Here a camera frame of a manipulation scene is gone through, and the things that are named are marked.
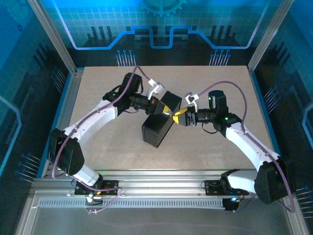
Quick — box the slotted grey cable duct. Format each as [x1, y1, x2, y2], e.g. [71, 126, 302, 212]
[39, 199, 225, 209]

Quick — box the black controller box with light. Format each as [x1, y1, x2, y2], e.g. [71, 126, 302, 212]
[223, 197, 240, 213]

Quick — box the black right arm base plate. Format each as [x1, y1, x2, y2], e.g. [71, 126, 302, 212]
[204, 180, 249, 196]

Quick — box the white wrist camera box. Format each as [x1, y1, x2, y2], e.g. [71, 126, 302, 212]
[185, 92, 200, 111]
[146, 78, 164, 98]

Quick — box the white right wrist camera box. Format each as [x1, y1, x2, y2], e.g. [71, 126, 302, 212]
[185, 92, 200, 111]

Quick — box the small connector with lights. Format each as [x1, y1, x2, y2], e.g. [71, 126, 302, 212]
[85, 194, 103, 206]

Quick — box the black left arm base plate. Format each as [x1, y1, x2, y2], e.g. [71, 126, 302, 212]
[74, 180, 120, 196]

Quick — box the aluminium frame post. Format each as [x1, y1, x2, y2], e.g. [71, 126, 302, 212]
[246, 0, 295, 73]
[27, 0, 78, 75]

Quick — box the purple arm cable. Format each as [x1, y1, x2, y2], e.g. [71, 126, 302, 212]
[197, 80, 296, 213]
[50, 65, 154, 215]

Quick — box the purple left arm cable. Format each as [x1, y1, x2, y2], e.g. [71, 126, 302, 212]
[50, 65, 154, 215]

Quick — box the black box with painted lid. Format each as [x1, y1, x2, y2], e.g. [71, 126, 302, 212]
[141, 91, 183, 149]

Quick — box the aluminium frame rail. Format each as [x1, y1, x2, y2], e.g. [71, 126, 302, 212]
[30, 170, 294, 197]

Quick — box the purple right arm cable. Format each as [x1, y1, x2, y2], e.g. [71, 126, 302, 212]
[197, 80, 296, 213]

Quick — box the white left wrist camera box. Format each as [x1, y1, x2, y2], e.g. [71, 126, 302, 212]
[146, 78, 164, 98]

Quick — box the aluminium side rail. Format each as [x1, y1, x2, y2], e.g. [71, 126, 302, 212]
[40, 68, 85, 178]

